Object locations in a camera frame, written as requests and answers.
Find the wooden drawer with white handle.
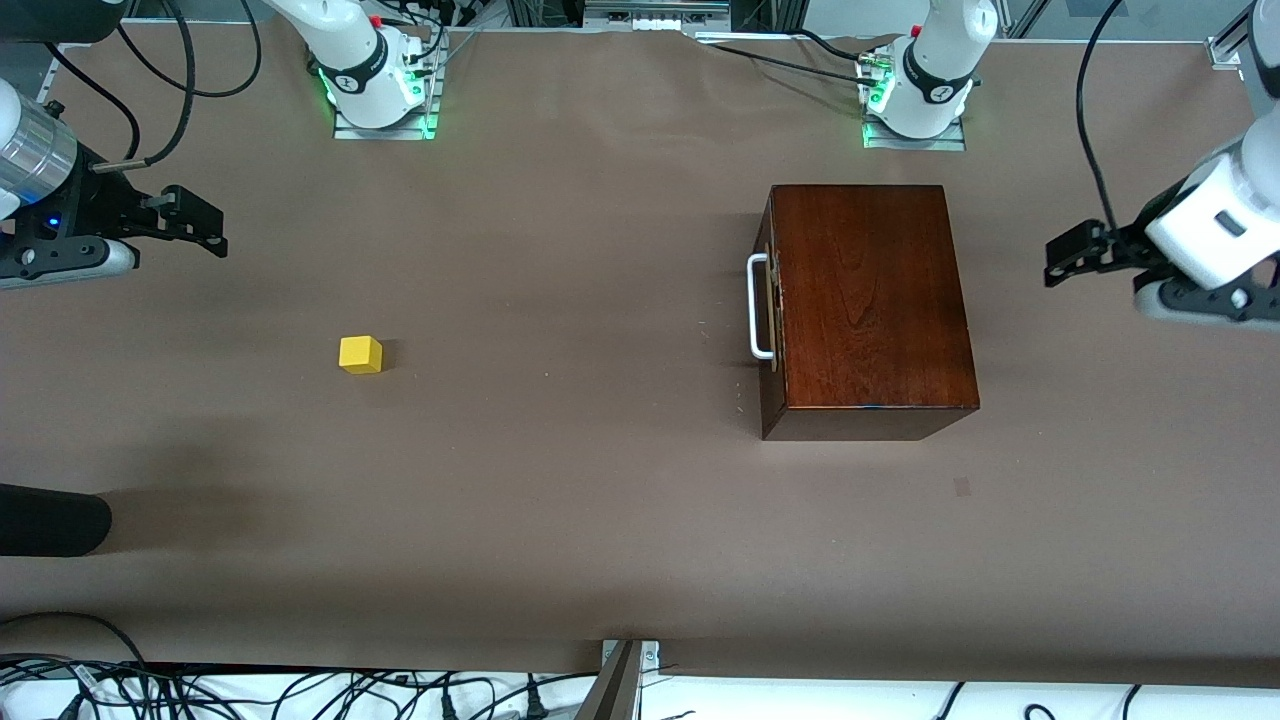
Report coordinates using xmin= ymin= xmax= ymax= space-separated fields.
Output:
xmin=747 ymin=190 xmax=789 ymax=413

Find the dark wooden drawer box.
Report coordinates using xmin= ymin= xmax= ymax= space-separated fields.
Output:
xmin=757 ymin=183 xmax=981 ymax=442

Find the black ribbed cylinder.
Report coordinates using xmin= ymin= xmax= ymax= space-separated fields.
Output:
xmin=0 ymin=484 xmax=112 ymax=557

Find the white terminal strip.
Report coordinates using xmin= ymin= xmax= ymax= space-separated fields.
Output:
xmin=585 ymin=0 xmax=731 ymax=31

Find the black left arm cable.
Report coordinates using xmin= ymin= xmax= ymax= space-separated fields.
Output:
xmin=1076 ymin=0 xmax=1127 ymax=237

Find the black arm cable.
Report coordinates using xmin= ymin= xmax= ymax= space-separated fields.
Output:
xmin=1076 ymin=0 xmax=1127 ymax=237
xmin=45 ymin=0 xmax=263 ymax=173

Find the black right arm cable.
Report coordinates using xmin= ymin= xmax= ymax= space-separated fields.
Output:
xmin=45 ymin=0 xmax=263 ymax=173

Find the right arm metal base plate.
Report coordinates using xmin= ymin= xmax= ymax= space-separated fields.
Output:
xmin=332 ymin=58 xmax=442 ymax=142

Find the metal table corner bracket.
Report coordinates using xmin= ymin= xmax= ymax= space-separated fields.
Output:
xmin=1205 ymin=5 xmax=1256 ymax=71

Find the black power cable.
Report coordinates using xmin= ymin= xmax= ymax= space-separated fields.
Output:
xmin=686 ymin=28 xmax=883 ymax=89

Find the aluminium frame structure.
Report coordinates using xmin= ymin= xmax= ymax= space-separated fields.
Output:
xmin=440 ymin=0 xmax=1061 ymax=41

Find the black cable with white tag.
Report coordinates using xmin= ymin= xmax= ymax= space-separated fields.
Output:
xmin=0 ymin=655 xmax=131 ymax=720

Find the dark metal post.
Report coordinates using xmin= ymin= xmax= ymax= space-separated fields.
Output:
xmin=573 ymin=642 xmax=643 ymax=720

